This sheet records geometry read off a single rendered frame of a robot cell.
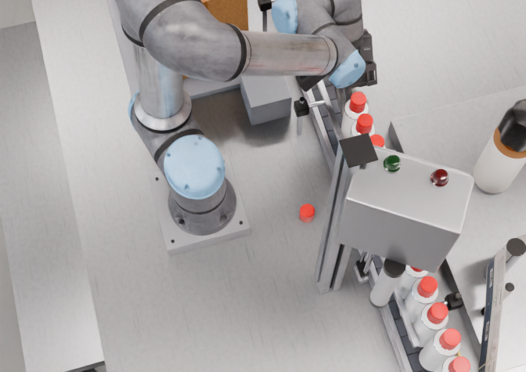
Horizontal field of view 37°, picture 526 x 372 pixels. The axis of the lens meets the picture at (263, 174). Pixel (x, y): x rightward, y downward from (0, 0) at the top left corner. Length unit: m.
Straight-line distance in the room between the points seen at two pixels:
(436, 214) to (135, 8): 0.56
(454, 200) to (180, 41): 0.47
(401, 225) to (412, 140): 0.72
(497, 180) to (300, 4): 0.58
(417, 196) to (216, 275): 0.73
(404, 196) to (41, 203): 1.00
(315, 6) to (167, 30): 0.44
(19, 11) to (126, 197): 1.53
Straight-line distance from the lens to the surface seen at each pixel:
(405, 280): 1.61
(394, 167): 1.14
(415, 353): 1.70
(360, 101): 1.66
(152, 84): 1.48
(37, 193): 1.91
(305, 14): 1.57
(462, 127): 1.90
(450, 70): 2.03
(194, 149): 1.58
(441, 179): 1.14
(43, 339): 1.80
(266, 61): 1.34
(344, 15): 1.65
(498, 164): 1.72
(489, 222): 1.82
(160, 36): 1.24
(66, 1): 2.16
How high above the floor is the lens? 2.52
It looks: 66 degrees down
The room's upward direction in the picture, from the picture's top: 1 degrees counter-clockwise
